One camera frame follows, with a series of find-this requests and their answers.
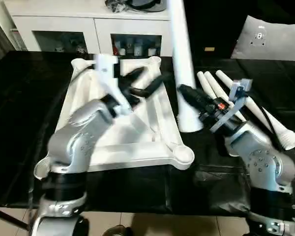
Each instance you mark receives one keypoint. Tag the white plastic table top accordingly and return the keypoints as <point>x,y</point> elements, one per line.
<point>137,152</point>

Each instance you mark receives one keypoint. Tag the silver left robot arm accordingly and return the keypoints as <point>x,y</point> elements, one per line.
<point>73,147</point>

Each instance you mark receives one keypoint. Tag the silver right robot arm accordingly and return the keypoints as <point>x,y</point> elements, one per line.
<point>263,167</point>

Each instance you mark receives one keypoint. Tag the dark round appliance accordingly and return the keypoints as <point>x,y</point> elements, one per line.
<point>147,5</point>

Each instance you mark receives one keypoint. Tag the grey cushion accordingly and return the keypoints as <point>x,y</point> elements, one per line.
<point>280,42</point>

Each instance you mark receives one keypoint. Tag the white glass-door cabinet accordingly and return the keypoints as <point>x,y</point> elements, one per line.
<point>54,19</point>

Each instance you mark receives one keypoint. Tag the black table frame leg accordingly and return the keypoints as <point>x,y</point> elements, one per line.
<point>7,219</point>

